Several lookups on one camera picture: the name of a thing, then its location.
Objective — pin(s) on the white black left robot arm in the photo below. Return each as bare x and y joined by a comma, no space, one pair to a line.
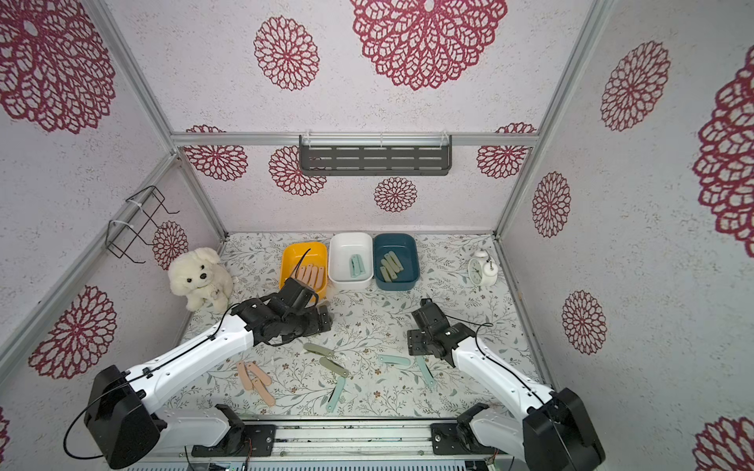
126,413

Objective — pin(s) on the white plastic storage box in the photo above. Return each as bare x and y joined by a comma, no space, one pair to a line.
342,247

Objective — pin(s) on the black wire wall rack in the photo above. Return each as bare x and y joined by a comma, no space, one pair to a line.
123,232

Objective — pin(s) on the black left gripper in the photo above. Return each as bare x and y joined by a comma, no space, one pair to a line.
315,325

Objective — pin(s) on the grey wall shelf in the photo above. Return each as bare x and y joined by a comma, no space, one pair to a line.
376,156

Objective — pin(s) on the yellow plastic storage box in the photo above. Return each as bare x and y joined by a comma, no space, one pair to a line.
303,254

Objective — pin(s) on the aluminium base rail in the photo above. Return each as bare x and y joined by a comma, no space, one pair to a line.
337,439

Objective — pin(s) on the white plush dog toy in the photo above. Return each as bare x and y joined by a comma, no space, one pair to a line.
201,278

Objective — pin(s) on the teal plastic storage box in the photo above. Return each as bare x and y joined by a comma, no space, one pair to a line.
404,246

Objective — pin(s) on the white twin-bell alarm clock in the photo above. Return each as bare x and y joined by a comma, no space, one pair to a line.
482,269

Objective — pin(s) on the olive green folding knife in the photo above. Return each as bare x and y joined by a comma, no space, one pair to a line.
385,274
334,367
383,264
396,263
392,266

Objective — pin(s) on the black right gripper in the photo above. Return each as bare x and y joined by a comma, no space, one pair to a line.
416,340

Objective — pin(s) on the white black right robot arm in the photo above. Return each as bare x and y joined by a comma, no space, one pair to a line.
518,400

